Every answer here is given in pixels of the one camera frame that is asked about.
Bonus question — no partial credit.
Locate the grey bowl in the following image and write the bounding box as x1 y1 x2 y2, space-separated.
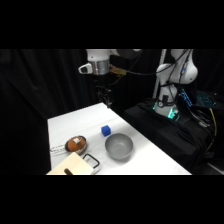
104 132 135 161

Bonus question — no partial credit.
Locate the small metal pan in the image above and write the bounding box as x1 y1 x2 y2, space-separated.
49 134 88 156

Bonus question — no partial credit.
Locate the black robot stand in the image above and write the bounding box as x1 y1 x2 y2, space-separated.
122 99 224 176

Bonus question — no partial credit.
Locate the black curtain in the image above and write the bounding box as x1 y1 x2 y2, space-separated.
0 49 224 176

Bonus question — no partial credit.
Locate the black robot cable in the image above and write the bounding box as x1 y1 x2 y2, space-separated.
117 49 194 77

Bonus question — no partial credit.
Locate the wooden board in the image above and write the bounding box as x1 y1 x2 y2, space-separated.
46 151 96 176

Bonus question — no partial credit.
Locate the yellow cable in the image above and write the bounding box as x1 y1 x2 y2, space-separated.
209 108 218 138

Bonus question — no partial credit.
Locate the blue cube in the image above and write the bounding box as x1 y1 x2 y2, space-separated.
100 124 112 137

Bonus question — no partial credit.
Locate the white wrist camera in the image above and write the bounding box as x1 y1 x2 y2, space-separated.
77 62 94 75

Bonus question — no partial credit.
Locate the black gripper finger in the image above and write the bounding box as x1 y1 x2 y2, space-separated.
97 91 105 104
105 91 114 110

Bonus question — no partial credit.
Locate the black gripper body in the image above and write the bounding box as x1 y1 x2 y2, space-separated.
95 73 113 97

